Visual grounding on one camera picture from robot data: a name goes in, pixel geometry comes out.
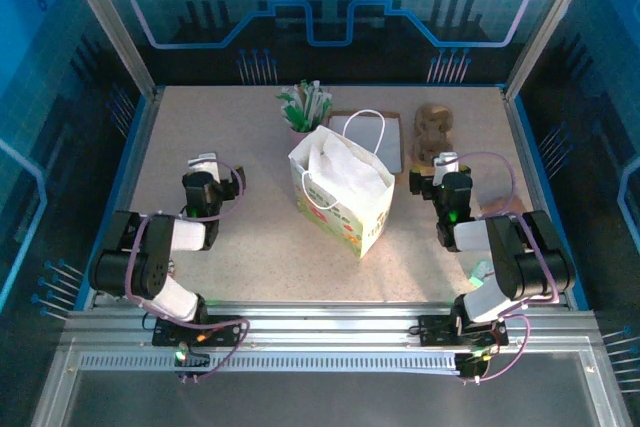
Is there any brown cardboard cup sleeve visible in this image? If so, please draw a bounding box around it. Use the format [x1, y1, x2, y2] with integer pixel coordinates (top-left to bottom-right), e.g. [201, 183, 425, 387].
[478, 195, 527, 222]

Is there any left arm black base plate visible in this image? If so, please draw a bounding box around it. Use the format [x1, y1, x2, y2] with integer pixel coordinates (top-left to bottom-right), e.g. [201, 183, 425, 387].
[151, 314, 245, 348]

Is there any aluminium frame post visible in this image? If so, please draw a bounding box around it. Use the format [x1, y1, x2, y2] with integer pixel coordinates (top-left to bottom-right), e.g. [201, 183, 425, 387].
[503, 0, 604, 101]
[55, 0, 162, 98]

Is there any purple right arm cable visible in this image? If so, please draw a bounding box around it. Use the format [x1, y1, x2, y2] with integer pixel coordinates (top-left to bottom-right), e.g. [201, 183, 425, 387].
[457, 150, 561, 384]

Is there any white printed paper bag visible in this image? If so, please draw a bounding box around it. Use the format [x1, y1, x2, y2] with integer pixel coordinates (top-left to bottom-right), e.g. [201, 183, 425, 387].
[288, 108, 397, 260]

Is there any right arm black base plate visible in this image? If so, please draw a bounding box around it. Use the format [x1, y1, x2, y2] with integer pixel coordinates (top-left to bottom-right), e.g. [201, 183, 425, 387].
[417, 314, 510, 348]

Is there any aluminium mounting rail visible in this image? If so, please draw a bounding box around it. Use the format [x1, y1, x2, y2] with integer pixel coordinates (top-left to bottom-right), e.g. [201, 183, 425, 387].
[62, 300, 599, 348]

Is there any small black controller box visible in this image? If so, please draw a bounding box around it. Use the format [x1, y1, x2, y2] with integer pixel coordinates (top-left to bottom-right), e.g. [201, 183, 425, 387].
[455, 351, 494, 383]
[173, 349, 211, 383]

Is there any small green alarm clock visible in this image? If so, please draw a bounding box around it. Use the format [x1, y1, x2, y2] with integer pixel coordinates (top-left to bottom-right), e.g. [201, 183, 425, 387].
[468, 259, 497, 289]

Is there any slotted grey cable duct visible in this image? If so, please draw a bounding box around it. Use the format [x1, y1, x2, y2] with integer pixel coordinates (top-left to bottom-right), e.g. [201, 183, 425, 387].
[78, 352, 460, 374]

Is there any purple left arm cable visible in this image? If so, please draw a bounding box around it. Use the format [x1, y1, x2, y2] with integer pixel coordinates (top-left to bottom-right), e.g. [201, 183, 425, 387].
[122, 159, 251, 384]

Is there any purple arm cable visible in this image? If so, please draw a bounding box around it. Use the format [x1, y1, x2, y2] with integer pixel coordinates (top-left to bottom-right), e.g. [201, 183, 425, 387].
[122, 159, 251, 384]
[457, 150, 561, 384]

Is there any brown pulp cup carrier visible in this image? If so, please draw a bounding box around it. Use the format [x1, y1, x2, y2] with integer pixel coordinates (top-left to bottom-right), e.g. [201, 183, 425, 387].
[412, 103, 456, 164]

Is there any white paper napkin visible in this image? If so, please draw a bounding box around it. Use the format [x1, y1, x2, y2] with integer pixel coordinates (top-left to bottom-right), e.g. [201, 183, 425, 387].
[307, 126, 387, 204]

